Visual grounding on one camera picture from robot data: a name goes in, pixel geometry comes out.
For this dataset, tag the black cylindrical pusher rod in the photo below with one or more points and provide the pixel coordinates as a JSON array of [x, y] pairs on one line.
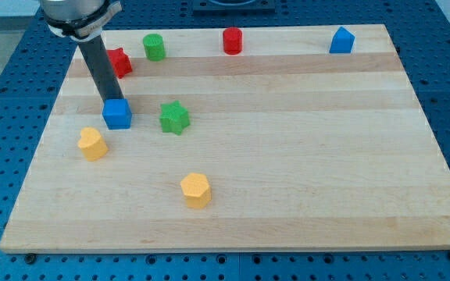
[[97, 61]]

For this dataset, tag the red star block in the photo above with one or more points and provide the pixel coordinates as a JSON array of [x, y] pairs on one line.
[[120, 62]]

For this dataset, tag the green star block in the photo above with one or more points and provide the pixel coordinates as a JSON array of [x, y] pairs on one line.
[[174, 118]]

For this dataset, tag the blue cube block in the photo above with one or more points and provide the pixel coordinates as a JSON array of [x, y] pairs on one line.
[[117, 114]]

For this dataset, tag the green cylinder block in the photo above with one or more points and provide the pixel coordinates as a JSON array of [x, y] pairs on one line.
[[154, 47]]

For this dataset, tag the yellow heart block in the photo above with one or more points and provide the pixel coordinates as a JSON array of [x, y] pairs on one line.
[[92, 144]]

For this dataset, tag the red cylinder block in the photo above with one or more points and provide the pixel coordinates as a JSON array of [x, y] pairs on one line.
[[232, 40]]

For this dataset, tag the yellow hexagon block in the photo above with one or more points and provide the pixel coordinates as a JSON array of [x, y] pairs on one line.
[[196, 190]]

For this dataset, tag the light wooden board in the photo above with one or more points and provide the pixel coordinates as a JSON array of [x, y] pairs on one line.
[[303, 150]]

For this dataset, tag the blue house-shaped block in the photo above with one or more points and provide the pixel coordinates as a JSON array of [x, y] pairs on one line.
[[342, 41]]

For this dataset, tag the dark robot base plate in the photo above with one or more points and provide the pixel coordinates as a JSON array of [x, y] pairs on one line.
[[204, 7]]

